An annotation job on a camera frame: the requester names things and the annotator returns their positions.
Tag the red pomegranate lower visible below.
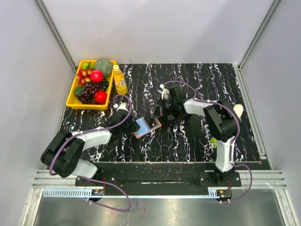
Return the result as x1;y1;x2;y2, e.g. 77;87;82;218
94;90;107;105

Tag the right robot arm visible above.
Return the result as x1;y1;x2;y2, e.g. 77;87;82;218
152;84;241;186

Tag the black card box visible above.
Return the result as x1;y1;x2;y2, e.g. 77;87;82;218
160;113;191;128

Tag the red pomegranate upper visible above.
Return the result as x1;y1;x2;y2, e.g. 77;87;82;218
90;70;104;83

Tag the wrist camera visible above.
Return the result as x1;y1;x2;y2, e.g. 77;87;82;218
158;84;169;100
113;102;129;114

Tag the pink leather card holder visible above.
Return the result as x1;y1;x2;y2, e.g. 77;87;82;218
134;117;162;138

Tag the small red fruit bunch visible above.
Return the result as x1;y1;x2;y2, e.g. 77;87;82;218
75;69;92;86

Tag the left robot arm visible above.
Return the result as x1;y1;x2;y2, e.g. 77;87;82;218
40;108;140;186

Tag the black VIP credit card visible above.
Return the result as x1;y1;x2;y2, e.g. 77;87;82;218
149;118;159;129

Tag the yellow plastic tray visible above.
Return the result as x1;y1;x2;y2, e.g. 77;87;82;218
66;60;113;110

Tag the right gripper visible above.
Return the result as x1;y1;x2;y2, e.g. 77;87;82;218
151;97;177;119

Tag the red pomegranate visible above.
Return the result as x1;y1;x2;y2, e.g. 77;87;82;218
90;70;104;83
94;90;107;105

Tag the yellow juice bottle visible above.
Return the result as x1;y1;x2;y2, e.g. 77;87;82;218
113;65;128;95

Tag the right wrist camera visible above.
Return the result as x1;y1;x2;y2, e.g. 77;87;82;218
158;84;169;100

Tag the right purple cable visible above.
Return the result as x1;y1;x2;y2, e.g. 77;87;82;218
162;81;253;204

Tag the small black grape bunch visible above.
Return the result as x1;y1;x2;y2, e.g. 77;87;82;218
100;78;109;92

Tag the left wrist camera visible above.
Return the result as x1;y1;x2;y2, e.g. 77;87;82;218
113;102;129;114

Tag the green melon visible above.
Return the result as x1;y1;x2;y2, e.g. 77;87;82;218
94;59;113;77

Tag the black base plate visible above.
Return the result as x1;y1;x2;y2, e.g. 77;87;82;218
75;162;242;195

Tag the dark purple grape bunch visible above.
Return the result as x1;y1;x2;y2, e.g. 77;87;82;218
76;81;101;105

